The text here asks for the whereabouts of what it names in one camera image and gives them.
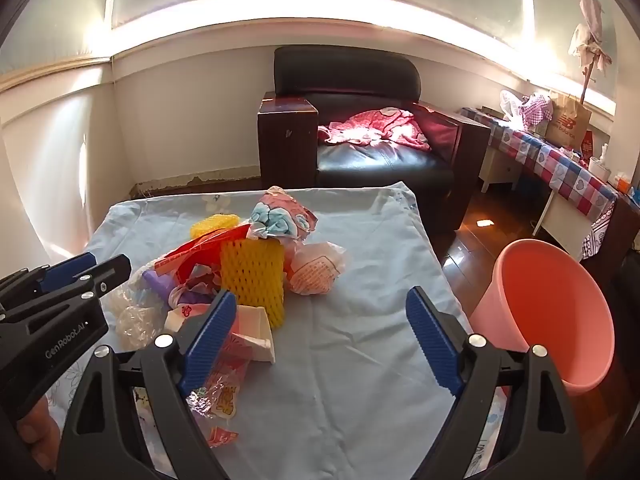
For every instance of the small red wrapper scrap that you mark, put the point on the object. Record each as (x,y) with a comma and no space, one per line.
(222,436)

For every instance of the black leather armchair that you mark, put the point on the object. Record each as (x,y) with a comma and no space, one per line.
(360,165)

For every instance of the pink dotted garment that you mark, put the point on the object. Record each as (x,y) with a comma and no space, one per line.
(380,125)

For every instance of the small red box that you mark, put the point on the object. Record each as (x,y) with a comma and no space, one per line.
(588,145)

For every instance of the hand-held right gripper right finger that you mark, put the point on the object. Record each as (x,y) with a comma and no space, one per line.
(430,340)

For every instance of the pink printed paper carton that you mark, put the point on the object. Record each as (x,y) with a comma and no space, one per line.
(255,330)

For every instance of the pink plastic bucket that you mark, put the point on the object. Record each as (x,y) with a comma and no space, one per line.
(550,310)

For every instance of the white crumpled plastic bag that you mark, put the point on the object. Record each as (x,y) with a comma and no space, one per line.
(511,105)

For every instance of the light blue bed sheet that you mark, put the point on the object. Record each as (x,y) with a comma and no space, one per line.
(350,360)

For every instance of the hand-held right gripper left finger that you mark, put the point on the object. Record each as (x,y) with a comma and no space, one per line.
(210,340)

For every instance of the brown paper bag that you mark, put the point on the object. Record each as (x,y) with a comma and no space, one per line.
(567,122)

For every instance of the large yellow foam net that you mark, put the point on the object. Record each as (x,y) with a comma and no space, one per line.
(252,280)

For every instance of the checked tablecloth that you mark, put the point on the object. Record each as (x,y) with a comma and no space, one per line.
(550,160)

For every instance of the pink gingham cloth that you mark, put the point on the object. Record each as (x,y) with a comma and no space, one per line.
(537,107)

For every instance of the coat stand with clothes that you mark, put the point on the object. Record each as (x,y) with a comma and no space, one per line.
(590,35)

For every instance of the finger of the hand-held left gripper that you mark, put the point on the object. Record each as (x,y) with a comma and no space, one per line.
(107,271)
(65,270)

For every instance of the white side table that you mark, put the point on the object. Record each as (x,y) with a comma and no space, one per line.
(500,167)

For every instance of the pink floral printed wrapper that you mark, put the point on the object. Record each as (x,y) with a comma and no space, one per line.
(280,220)

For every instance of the small yellow foam net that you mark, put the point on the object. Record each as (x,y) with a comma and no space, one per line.
(215,225)

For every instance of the person's left hand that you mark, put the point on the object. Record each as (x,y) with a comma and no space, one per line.
(40,435)

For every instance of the clear plastic bag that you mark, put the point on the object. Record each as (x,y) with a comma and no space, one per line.
(135,325)

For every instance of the clear wrapper with red print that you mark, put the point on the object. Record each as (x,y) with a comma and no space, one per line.
(225,395)

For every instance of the white tissue box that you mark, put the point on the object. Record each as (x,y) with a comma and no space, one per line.
(599,165)

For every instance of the purple plastic wrapper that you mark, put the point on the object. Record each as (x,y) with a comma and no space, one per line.
(162,285)

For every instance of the red plastic bag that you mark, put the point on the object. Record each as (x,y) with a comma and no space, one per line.
(200,255)

